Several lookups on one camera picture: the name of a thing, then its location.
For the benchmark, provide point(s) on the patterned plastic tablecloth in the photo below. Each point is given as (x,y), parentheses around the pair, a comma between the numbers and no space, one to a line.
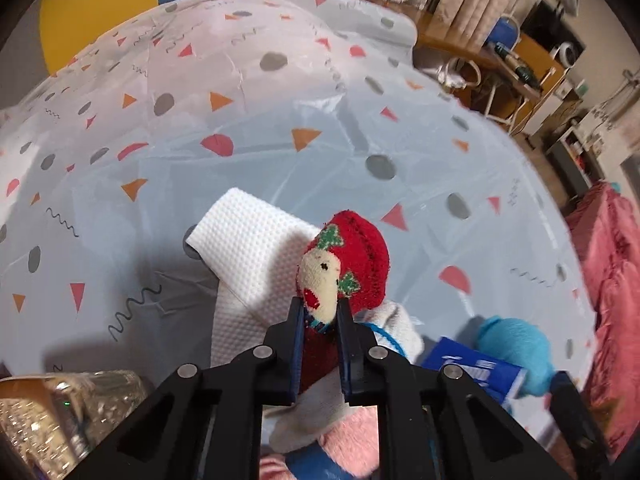
(200,110)

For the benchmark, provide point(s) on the black monitor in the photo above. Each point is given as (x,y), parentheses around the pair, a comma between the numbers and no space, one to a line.
(545,25)

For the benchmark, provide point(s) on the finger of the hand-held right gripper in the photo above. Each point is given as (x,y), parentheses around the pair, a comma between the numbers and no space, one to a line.
(575,415)

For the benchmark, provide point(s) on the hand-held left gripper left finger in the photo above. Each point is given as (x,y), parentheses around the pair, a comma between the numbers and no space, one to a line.
(297,350)

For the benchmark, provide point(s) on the blue white pocket tissue pack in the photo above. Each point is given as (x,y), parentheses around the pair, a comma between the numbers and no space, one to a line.
(470,365)

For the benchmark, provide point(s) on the white tote bag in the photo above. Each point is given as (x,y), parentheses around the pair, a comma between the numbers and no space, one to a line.
(457,75)

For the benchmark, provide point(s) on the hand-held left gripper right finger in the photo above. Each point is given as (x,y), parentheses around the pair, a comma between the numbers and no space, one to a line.
(345,350)

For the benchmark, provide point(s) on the blue folding chair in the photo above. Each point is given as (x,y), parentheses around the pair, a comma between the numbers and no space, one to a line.
(505,30)

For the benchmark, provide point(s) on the white paper towel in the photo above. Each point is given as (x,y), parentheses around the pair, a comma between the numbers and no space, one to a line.
(250,250)

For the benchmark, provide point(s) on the white round fan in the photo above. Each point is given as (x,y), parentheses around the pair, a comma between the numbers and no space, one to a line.
(567,52)

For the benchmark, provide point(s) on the black handheld tool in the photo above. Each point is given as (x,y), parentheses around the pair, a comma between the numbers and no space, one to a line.
(517,62)

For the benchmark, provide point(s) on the red plush doll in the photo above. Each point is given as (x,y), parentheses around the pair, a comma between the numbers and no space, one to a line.
(360,260)

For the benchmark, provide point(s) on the wooden desk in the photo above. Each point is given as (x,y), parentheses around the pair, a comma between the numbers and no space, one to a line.
(440,35)

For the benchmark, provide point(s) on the blue plush toy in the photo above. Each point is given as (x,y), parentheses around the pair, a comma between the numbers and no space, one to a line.
(515,350)

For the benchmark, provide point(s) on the pink towel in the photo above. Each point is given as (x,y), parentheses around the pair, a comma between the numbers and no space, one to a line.
(350,445)

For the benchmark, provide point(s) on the white shelf unit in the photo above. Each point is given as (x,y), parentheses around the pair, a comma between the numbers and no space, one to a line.
(585,140)

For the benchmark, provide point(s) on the pink blanket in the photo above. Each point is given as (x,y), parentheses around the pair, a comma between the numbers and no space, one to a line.
(610,270)

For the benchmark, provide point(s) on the white cabinet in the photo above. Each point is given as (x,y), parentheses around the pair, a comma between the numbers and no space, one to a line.
(565,95)

